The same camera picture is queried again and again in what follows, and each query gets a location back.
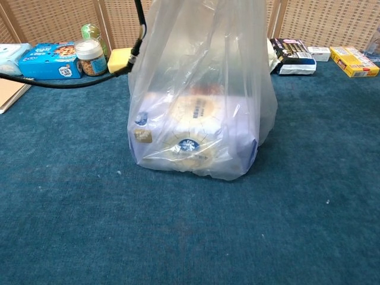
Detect clear plastic bag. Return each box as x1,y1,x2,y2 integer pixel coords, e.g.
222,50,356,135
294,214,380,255
127,0,278,182

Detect white tissue pack blue logo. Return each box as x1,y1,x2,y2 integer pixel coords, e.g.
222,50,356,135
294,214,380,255
128,90,258,179

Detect teal carpet table cover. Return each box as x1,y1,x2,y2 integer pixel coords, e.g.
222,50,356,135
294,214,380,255
0,56,380,285

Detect yellow sponge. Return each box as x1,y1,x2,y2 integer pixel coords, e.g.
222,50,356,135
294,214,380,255
107,47,134,75

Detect glass jar white lid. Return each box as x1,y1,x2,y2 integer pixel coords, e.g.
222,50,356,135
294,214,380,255
74,39,107,77

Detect black pink package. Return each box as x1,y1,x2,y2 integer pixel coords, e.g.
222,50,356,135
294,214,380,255
270,37,317,75

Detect green bottle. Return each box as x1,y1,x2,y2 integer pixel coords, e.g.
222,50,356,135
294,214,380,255
81,23,109,59

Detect small white box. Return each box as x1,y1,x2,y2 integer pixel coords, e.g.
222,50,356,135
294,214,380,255
307,46,331,62

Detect blue cookie box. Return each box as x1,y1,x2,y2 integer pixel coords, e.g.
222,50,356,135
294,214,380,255
18,41,83,80

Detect wicker folding screen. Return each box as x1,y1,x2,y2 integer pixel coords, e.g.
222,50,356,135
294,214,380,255
0,0,380,60

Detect yellow box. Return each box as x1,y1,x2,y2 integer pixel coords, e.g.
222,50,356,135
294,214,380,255
330,46,380,78

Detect brown spiral notebook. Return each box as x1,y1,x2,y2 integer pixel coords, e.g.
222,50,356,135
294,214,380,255
0,77,32,115

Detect light blue wet wipes pack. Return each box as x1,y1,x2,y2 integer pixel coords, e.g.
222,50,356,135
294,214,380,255
0,43,33,77

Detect clear water bottle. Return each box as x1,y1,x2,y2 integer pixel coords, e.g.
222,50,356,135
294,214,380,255
363,23,380,63

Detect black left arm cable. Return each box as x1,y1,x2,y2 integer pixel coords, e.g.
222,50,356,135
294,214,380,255
0,0,147,89

